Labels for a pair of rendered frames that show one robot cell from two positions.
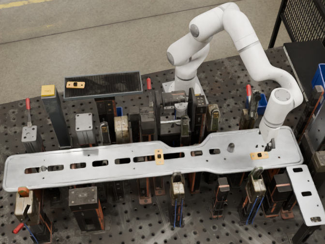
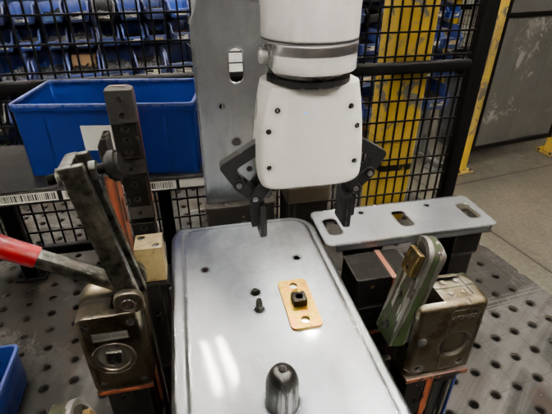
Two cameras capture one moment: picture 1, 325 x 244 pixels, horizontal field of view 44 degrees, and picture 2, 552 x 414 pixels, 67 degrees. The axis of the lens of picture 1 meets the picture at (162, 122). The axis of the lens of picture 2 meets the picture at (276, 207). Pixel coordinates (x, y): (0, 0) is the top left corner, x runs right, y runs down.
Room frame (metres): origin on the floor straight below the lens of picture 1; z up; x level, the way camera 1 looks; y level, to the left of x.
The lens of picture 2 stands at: (1.06, -0.07, 1.37)
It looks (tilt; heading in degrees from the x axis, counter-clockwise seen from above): 31 degrees down; 266
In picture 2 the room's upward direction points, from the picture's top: straight up
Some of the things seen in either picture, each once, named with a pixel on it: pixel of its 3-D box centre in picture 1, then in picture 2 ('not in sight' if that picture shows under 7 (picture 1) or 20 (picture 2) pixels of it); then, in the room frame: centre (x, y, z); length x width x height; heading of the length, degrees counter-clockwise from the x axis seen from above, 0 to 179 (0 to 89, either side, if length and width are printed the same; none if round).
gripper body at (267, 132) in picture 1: (270, 127); (305, 122); (1.00, -0.45, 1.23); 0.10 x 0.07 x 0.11; 8
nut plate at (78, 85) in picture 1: (75, 84); not in sight; (1.28, 0.42, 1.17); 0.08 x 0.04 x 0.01; 89
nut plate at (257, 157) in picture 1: (259, 155); (299, 299); (1.00, -0.45, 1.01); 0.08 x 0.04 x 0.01; 98
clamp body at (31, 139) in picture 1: (38, 153); not in sight; (1.07, 0.62, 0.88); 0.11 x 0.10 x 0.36; 8
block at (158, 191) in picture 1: (158, 170); not in sight; (1.00, 0.02, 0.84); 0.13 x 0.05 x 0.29; 8
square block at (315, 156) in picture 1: (314, 176); (301, 245); (0.96, -0.74, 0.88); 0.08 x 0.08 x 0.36; 8
